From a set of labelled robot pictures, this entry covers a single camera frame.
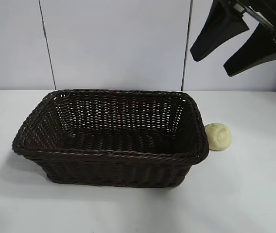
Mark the dark brown wicker basket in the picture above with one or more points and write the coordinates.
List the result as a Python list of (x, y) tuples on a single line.
[(108, 165)]

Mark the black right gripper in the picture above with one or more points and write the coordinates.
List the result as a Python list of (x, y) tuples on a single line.
[(274, 17)]

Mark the pale yellow egg yolk pastry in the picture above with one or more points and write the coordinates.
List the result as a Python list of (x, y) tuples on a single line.
[(219, 137)]

